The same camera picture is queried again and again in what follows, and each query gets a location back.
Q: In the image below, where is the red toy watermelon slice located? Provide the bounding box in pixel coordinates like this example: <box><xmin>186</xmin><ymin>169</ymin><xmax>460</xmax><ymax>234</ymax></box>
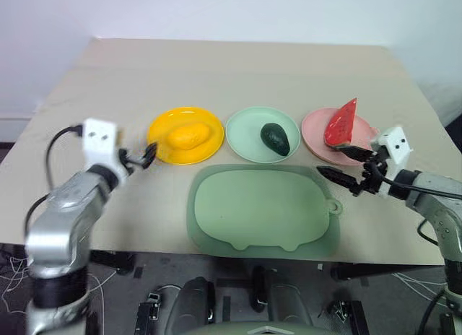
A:
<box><xmin>323</xmin><ymin>97</ymin><xmax>359</xmax><ymax>149</ymax></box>

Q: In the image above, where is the green silicone placemat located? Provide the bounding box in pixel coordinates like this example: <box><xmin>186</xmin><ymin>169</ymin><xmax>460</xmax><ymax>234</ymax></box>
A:
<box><xmin>186</xmin><ymin>163</ymin><xmax>344</xmax><ymax>258</ymax></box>

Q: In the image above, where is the yellow toy mango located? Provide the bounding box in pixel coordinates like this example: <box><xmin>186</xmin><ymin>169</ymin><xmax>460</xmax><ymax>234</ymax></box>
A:
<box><xmin>166</xmin><ymin>123</ymin><xmax>211</xmax><ymax>151</ymax></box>

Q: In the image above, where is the black upright post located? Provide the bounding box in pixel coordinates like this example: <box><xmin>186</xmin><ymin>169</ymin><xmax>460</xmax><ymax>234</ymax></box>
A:
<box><xmin>250</xmin><ymin>265</ymin><xmax>270</xmax><ymax>313</ymax></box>

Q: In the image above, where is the black metal floor stand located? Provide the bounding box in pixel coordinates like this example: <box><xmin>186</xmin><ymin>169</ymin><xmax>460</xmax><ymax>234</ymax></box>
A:
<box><xmin>327</xmin><ymin>299</ymin><xmax>370</xmax><ymax>335</ymax></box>
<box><xmin>136</xmin><ymin>292</ymin><xmax>162</xmax><ymax>335</ymax></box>

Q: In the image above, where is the yellow round plate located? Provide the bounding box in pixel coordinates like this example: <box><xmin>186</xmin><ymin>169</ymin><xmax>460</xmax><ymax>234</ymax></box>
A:
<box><xmin>147</xmin><ymin>106</ymin><xmax>225</xmax><ymax>166</ymax></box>

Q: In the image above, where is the black table frame bracket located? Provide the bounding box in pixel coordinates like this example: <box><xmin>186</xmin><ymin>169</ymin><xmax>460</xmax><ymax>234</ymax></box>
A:
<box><xmin>89</xmin><ymin>249</ymin><xmax>135</xmax><ymax>276</ymax></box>
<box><xmin>329</xmin><ymin>264</ymin><xmax>372</xmax><ymax>288</ymax></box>

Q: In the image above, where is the dark green toy avocado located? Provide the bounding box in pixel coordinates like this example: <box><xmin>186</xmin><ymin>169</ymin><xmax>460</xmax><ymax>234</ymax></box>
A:
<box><xmin>260</xmin><ymin>122</ymin><xmax>291</xmax><ymax>157</ymax></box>

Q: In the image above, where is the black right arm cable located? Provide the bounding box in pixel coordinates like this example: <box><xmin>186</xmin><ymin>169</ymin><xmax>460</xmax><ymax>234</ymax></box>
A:
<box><xmin>380</xmin><ymin>177</ymin><xmax>462</xmax><ymax>246</ymax></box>

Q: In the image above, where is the light green round plate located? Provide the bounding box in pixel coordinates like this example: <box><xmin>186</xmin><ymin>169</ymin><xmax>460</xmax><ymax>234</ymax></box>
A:
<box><xmin>225</xmin><ymin>105</ymin><xmax>302</xmax><ymax>165</ymax></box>

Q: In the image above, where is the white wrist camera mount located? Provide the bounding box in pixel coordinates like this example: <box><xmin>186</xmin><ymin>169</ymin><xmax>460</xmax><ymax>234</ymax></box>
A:
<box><xmin>369</xmin><ymin>124</ymin><xmax>414</xmax><ymax>199</ymax></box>
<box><xmin>79</xmin><ymin>117</ymin><xmax>130</xmax><ymax>184</ymax></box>

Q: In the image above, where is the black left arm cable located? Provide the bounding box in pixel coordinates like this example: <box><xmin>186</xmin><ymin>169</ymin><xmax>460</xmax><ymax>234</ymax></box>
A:
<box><xmin>24</xmin><ymin>123</ymin><xmax>84</xmax><ymax>242</ymax></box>

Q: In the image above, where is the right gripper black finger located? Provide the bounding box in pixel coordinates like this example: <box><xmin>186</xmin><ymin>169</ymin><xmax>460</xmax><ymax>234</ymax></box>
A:
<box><xmin>338</xmin><ymin>144</ymin><xmax>377</xmax><ymax>164</ymax></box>
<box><xmin>316</xmin><ymin>165</ymin><xmax>362</xmax><ymax>195</ymax></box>

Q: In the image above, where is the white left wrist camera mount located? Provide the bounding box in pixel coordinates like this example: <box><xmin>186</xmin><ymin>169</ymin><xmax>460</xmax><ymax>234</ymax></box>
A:
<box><xmin>79</xmin><ymin>117</ymin><xmax>130</xmax><ymax>184</ymax></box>

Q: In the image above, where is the pink round plate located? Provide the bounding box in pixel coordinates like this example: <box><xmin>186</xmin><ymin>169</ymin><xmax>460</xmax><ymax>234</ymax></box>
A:
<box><xmin>301</xmin><ymin>107</ymin><xmax>381</xmax><ymax>167</ymax></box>

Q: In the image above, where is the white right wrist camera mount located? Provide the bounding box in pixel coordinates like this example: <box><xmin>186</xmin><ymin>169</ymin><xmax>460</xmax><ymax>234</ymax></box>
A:
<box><xmin>369</xmin><ymin>124</ymin><xmax>414</xmax><ymax>199</ymax></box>

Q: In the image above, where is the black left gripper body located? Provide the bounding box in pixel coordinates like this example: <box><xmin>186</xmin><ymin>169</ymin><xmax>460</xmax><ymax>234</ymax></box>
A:
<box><xmin>118</xmin><ymin>147</ymin><xmax>149</xmax><ymax>170</ymax></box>

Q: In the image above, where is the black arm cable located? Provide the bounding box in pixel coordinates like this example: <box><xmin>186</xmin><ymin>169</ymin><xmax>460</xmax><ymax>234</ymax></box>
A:
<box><xmin>24</xmin><ymin>123</ymin><xmax>84</xmax><ymax>242</ymax></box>
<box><xmin>380</xmin><ymin>177</ymin><xmax>462</xmax><ymax>246</ymax></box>

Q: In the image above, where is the grey-green rounded robot body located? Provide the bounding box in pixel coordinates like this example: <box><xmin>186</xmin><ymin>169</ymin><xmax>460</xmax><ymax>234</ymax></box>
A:
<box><xmin>187</xmin><ymin>321</ymin><xmax>326</xmax><ymax>335</ymax></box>

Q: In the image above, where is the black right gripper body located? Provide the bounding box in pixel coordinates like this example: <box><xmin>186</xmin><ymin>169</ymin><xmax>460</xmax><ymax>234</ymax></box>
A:
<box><xmin>351</xmin><ymin>149</ymin><xmax>393</xmax><ymax>198</ymax></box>

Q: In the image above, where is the dark grey rounded shape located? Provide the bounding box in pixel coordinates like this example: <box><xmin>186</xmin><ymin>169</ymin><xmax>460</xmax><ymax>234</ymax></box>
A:
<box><xmin>171</xmin><ymin>276</ymin><xmax>218</xmax><ymax>335</ymax></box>

